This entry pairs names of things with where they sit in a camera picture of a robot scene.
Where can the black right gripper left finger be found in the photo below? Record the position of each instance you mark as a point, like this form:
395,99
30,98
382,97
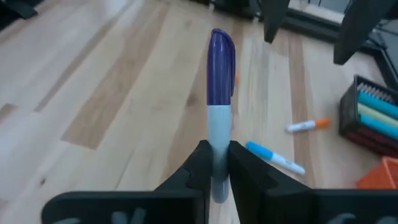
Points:
140,208

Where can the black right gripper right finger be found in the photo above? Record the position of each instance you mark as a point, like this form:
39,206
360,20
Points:
295,208

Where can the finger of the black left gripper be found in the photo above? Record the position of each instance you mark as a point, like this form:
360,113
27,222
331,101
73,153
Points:
275,18
360,28

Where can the light blue highlighter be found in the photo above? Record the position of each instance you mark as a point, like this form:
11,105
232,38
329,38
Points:
379,104
379,127

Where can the purple capped white marker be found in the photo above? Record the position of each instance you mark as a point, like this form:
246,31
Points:
220,77

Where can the lime green highlighter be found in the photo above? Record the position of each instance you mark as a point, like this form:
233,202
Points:
376,114

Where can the short light blue capped marker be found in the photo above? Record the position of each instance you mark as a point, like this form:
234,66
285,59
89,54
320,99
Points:
261,151

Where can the orange plastic mesh basket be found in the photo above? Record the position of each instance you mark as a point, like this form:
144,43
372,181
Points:
382,177

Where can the black plastic mesh basket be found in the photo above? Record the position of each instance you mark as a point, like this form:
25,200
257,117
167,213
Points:
346,124

